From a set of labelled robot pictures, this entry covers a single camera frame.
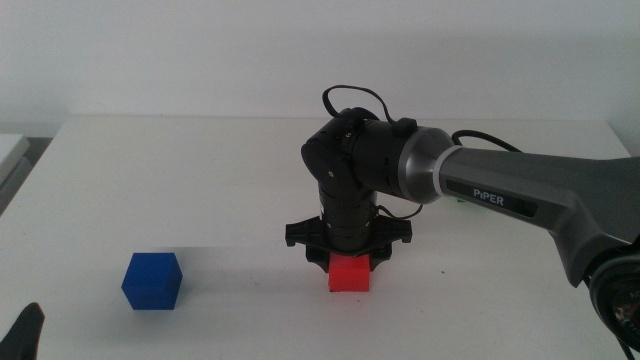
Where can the red cube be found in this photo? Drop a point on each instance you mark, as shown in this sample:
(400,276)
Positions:
(349,277)

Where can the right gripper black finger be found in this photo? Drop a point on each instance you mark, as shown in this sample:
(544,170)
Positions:
(379,259)
(319,260)

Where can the blue cube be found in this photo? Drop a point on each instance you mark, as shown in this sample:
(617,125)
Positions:
(150,280)

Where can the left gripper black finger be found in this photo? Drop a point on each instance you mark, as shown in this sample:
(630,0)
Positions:
(22,335)

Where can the grey black right Piper arm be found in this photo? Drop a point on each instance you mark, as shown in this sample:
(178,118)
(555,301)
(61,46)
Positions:
(525,180)

